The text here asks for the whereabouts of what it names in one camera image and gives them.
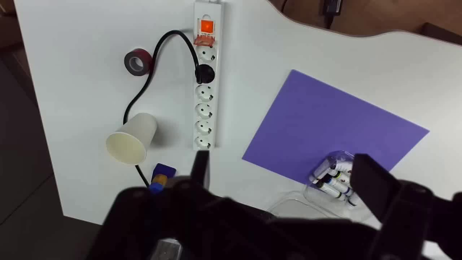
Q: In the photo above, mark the dark red tape roll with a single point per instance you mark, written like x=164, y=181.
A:
x=138, y=62

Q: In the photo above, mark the purple paper sheet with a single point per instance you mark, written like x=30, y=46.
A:
x=310, y=119

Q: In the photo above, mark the white power strip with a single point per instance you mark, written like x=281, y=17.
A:
x=209, y=16

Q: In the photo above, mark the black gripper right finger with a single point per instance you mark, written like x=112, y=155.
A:
x=392, y=201

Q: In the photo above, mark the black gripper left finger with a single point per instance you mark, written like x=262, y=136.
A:
x=200, y=172

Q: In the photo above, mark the blue and yellow small object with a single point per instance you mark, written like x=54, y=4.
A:
x=160, y=178

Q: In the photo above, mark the white paper cup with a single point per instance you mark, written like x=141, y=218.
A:
x=132, y=140

